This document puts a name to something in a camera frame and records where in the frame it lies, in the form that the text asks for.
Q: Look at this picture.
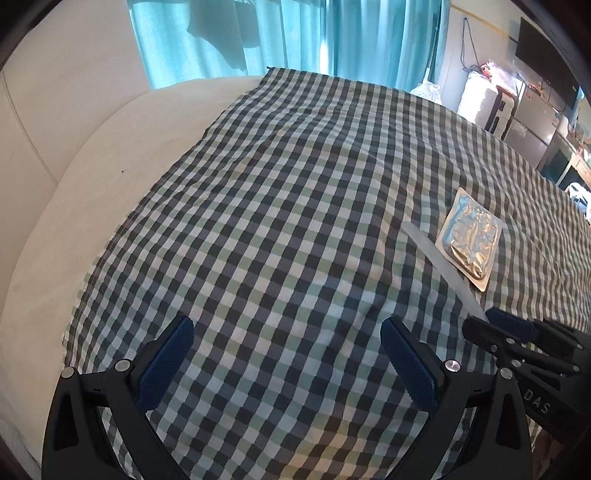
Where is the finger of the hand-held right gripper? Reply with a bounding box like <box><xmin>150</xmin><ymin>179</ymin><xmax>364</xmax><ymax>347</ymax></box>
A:
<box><xmin>462</xmin><ymin>315</ymin><xmax>580</xmax><ymax>376</ymax></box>
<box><xmin>486</xmin><ymin>307</ymin><xmax>585</xmax><ymax>347</ymax></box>

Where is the white suitcase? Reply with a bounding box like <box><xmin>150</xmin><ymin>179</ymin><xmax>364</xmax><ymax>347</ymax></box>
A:
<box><xmin>458</xmin><ymin>74</ymin><xmax>518</xmax><ymax>137</ymax></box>

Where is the black wall television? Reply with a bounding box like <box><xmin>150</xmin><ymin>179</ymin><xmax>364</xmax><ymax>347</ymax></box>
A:
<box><xmin>515</xmin><ymin>17</ymin><xmax>580</xmax><ymax>107</ymax></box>

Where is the blue hanging cable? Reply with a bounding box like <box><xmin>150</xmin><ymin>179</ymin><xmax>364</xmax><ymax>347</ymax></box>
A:
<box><xmin>462</xmin><ymin>16</ymin><xmax>481</xmax><ymax>75</ymax></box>

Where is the checked cloth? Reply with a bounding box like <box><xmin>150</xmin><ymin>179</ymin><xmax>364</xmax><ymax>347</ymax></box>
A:
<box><xmin>62</xmin><ymin>67</ymin><xmax>591</xmax><ymax>480</ymax></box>

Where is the wooden desk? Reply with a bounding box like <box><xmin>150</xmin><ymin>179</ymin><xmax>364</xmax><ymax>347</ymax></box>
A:
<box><xmin>540</xmin><ymin>134</ymin><xmax>591</xmax><ymax>217</ymax></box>

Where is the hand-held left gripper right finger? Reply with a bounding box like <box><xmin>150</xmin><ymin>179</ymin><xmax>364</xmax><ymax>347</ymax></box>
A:
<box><xmin>380</xmin><ymin>317</ymin><xmax>534</xmax><ymax>480</ymax></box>

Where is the silver fridge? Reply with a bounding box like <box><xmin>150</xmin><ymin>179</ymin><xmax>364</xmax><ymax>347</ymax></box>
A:
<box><xmin>503</xmin><ymin>78</ymin><xmax>561</xmax><ymax>167</ymax></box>

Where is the cream mattress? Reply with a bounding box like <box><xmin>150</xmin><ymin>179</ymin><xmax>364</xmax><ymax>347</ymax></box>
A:
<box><xmin>0</xmin><ymin>69</ymin><xmax>273</xmax><ymax>467</ymax></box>

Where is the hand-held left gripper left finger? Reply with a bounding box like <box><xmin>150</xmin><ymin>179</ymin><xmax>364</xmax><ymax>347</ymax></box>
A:
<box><xmin>41</xmin><ymin>315</ymin><xmax>195</xmax><ymax>480</ymax></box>

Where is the silver blister pack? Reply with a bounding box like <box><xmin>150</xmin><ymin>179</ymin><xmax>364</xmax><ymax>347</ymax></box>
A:
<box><xmin>435</xmin><ymin>188</ymin><xmax>503</xmax><ymax>292</ymax></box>

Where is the teal curtain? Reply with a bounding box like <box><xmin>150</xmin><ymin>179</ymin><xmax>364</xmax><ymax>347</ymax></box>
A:
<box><xmin>127</xmin><ymin>0</ymin><xmax>451</xmax><ymax>90</ymax></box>

